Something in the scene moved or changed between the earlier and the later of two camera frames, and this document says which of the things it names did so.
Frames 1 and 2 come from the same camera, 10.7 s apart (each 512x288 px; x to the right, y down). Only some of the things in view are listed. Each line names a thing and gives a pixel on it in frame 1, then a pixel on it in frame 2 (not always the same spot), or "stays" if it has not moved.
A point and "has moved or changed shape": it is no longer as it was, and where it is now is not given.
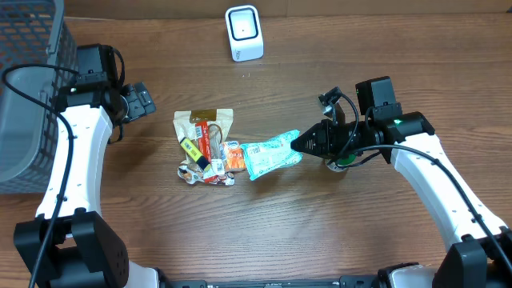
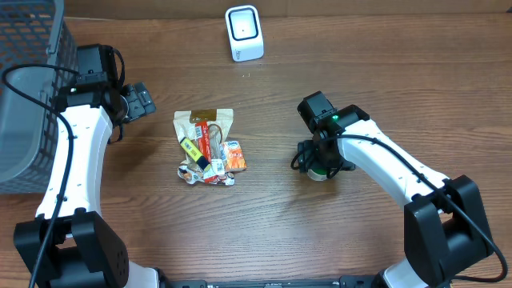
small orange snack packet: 234,154 stays
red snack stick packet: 203,137 stays
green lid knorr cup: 341,164 has moved or changed shape
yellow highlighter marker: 196,154 stays
